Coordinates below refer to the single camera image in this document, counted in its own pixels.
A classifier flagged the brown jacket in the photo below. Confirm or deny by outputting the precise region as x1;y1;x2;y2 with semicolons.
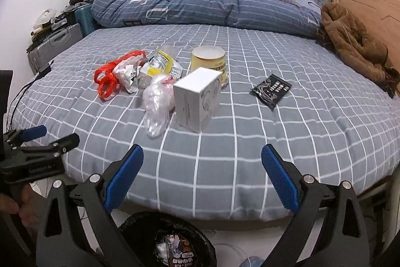
315;3;400;99

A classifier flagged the person's left hand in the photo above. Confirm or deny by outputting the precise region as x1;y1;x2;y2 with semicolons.
0;184;41;238

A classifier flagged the blue striped duvet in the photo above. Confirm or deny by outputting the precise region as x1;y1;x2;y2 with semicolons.
91;0;326;38

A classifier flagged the yellow tin can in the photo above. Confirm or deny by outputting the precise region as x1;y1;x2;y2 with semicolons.
190;46;229;88

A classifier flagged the yellow snack packet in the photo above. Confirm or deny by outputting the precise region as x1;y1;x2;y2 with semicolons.
137;46;183;88

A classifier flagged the wooden bed headboard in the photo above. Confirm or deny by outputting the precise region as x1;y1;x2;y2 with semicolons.
339;0;400;80

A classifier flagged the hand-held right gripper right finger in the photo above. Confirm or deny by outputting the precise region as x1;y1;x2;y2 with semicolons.
261;143;371;267

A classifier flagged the black cable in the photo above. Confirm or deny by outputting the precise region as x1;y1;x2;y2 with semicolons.
4;62;52;130

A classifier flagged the white cardboard box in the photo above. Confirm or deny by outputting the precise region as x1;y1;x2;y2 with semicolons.
173;67;223;134

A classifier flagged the teal suitcase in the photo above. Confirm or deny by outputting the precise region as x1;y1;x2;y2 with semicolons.
74;3;102;38

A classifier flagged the black sachet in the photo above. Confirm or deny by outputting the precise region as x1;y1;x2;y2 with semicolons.
249;73;293;111

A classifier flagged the white bag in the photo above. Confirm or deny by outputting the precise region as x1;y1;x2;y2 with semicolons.
113;56;147;94

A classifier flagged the grey suitcase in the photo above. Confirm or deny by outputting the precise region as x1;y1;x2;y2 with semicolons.
27;24;83;74

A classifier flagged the black trash bin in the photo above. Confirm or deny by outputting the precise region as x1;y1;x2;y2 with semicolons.
117;212;218;267

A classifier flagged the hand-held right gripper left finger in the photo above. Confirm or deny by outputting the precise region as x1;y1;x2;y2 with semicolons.
36;143;157;267

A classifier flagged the printed packet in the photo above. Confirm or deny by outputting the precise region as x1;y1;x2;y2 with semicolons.
154;234;201;267

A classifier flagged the grey checked bed sheet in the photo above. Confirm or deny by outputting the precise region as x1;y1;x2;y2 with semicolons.
11;24;399;222

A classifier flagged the dark panel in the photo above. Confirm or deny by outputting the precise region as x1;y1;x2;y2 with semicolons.
0;70;14;130

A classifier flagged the red plastic bag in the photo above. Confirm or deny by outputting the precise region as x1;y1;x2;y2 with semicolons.
94;50;147;101

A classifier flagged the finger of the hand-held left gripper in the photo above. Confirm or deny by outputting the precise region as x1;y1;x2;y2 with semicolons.
4;125;48;147
12;133;81;161

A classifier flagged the clear bubble plastic bag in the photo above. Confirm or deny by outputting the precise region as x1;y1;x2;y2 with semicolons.
143;74;176;138

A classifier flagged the white plastic item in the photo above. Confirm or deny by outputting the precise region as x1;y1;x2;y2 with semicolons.
34;9;58;30

